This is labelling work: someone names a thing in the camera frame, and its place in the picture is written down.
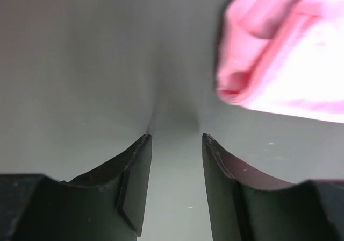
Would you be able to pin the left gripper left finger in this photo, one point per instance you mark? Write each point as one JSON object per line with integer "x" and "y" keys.
{"x": 105, "y": 203}

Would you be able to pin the pink t shirt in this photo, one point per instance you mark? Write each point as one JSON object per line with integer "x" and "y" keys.
{"x": 283, "y": 57}

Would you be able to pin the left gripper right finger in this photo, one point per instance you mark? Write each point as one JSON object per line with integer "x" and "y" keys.
{"x": 248, "y": 204}

